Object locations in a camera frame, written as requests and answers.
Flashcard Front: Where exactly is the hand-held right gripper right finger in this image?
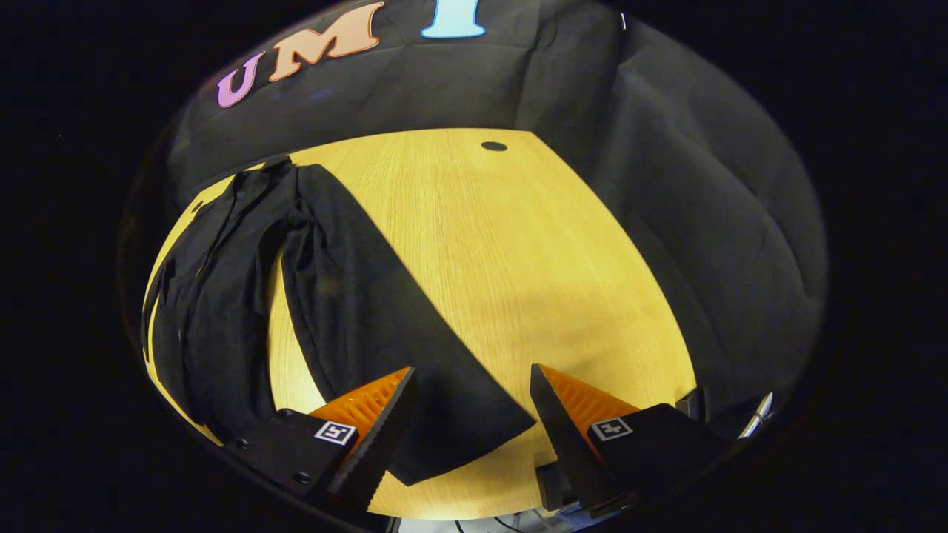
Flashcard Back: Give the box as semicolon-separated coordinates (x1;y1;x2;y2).
529;363;734;519

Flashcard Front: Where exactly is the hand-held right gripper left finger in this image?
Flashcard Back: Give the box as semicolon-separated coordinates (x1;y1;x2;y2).
221;366;419;515

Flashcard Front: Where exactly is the black button-up jacket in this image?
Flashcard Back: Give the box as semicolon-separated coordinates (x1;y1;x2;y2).
141;157;535;487

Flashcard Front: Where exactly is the black table leg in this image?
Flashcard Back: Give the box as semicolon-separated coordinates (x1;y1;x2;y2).
535;463;575;512

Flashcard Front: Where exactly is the dark slatted object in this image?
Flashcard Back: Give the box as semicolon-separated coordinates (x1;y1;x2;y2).
675;386;704;423

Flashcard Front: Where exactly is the white slender object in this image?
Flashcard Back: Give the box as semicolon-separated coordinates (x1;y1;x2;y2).
737;391;775;439

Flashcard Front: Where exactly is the black cable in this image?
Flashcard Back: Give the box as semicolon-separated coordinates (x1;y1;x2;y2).
453;516;535;533

